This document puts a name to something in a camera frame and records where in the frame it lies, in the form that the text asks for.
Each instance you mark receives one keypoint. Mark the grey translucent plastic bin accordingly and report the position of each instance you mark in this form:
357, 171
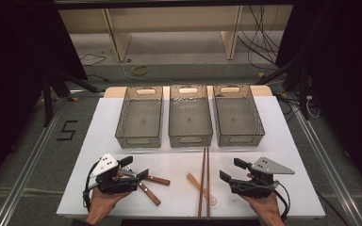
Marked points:
190, 121
237, 121
143, 121

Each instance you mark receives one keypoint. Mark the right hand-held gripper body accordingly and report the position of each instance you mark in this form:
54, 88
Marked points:
257, 186

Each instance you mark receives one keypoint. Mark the person's left hand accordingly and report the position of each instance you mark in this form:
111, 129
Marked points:
100, 205

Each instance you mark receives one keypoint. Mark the wooden furniture leg panel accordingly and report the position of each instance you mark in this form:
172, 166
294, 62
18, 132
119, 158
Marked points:
231, 34
119, 37

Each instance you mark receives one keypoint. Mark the light wooden spatula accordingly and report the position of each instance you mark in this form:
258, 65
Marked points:
193, 180

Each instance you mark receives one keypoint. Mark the aluminium floor rail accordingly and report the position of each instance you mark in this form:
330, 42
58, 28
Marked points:
330, 166
31, 160

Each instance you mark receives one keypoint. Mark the yellow tape roll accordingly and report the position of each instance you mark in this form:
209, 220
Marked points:
140, 70

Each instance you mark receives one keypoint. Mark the black stand with legs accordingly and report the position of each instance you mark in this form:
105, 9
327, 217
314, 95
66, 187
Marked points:
303, 91
48, 97

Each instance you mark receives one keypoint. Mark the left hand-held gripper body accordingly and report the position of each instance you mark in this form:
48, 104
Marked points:
111, 183

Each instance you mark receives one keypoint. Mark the brown wooden chopstick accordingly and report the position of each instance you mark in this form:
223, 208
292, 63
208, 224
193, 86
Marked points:
207, 183
202, 183

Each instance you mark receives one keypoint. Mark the person's right hand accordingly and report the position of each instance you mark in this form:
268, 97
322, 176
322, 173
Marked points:
267, 208

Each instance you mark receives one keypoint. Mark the black curtain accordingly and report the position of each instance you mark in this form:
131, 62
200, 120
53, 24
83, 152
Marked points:
12, 78
348, 78

